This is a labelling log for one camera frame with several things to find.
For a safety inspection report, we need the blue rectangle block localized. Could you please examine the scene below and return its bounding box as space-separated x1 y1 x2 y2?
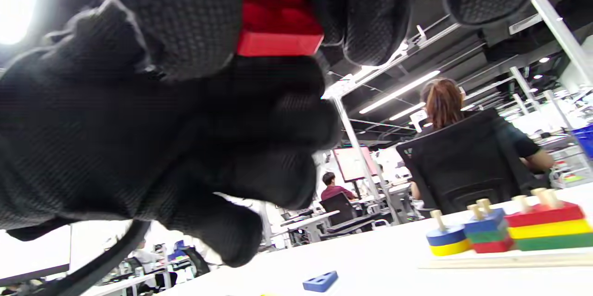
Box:
463 208 508 234

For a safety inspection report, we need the wooden post board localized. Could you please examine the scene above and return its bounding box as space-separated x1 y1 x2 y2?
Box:
419 185 593 270

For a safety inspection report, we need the red rectangle block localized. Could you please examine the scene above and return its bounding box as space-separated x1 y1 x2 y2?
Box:
472 237 514 254

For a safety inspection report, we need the yellow ring block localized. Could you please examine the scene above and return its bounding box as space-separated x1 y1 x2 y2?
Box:
429 239 472 257

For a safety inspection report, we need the red triangle block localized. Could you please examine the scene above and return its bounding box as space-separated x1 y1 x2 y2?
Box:
504 202 586 228

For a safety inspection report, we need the white office desk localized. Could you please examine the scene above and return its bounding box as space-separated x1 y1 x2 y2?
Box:
277 210 342 244

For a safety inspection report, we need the yellow triangle block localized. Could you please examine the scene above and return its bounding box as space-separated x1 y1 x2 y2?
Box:
507 219 593 240

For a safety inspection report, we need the blue ring block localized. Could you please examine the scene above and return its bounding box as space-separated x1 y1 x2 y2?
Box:
426 224 468 246

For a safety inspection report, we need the green rectangle block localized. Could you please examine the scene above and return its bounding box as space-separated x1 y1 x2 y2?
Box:
468 227 510 244

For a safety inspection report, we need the blue triangle block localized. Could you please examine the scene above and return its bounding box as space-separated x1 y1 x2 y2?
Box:
302 270 339 293

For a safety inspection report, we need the pink lit monitor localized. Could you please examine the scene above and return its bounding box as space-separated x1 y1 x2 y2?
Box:
333 146 379 183

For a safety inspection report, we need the green triangle block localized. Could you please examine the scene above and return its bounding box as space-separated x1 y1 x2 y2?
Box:
514 233 593 252

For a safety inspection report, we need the person's right hand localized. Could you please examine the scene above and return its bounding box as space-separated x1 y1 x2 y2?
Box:
0 0 552 269

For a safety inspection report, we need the blue plastic crate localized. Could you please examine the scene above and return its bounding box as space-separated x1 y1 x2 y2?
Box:
572 124 593 160

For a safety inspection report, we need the red pentagon block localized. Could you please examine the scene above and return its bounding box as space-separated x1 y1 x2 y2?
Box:
236 0 325 57

